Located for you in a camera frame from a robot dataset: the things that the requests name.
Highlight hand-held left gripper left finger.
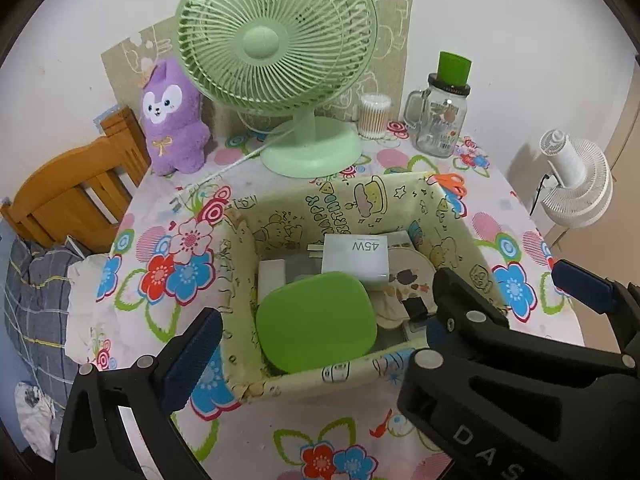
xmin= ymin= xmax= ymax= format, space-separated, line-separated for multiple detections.
xmin=55 ymin=308 xmax=223 ymax=480

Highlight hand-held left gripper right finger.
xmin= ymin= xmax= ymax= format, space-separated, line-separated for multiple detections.
xmin=425 ymin=316 xmax=445 ymax=351

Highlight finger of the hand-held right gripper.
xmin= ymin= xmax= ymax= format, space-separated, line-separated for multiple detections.
xmin=552 ymin=259 xmax=640 ymax=376
xmin=431 ymin=267 xmax=512 ymax=361

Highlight cream bear print pouch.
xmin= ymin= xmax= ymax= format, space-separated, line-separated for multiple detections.
xmin=367 ymin=247 xmax=438 ymax=331

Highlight large white charger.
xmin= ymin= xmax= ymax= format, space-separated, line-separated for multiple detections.
xmin=307 ymin=234 xmax=391 ymax=291

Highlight small white charger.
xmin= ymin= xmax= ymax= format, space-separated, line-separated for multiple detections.
xmin=257 ymin=259 xmax=286 ymax=306

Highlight green rounded case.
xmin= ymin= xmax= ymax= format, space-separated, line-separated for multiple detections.
xmin=255 ymin=271 xmax=378 ymax=375

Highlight yellow printed storage box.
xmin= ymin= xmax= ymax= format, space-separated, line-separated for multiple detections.
xmin=212 ymin=172 xmax=510 ymax=403

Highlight white standing fan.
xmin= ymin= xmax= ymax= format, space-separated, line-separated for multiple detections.
xmin=530 ymin=129 xmax=613 ymax=228

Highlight grey plaid pillow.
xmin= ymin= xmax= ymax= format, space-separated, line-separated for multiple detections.
xmin=0 ymin=235 xmax=96 ymax=396

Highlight crumpled white cloth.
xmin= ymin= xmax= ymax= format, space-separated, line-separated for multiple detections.
xmin=14 ymin=381 xmax=63 ymax=463

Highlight glass mug jar green lid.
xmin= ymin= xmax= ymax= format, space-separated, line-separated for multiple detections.
xmin=402 ymin=51 xmax=472 ymax=159

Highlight clear cotton swab jar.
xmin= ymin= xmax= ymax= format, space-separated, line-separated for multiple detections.
xmin=359 ymin=94 xmax=392 ymax=139

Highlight wooden headboard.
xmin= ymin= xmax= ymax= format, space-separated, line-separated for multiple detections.
xmin=0 ymin=106 xmax=151 ymax=253

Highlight purple plush toy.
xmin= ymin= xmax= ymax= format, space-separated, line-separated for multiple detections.
xmin=139 ymin=57 xmax=212 ymax=176

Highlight green printed cardboard sheet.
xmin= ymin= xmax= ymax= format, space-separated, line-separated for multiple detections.
xmin=101 ymin=0 xmax=413 ymax=141

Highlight green desk fan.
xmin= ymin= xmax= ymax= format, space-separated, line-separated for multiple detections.
xmin=176 ymin=0 xmax=378 ymax=178

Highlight black fan cable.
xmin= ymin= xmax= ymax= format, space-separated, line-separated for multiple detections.
xmin=529 ymin=172 xmax=551 ymax=216

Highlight orange handled scissors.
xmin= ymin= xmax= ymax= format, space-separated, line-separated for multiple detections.
xmin=425 ymin=172 xmax=468 ymax=197

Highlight white fan power cable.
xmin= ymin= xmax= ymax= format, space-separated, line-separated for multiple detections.
xmin=172 ymin=127 xmax=288 ymax=208

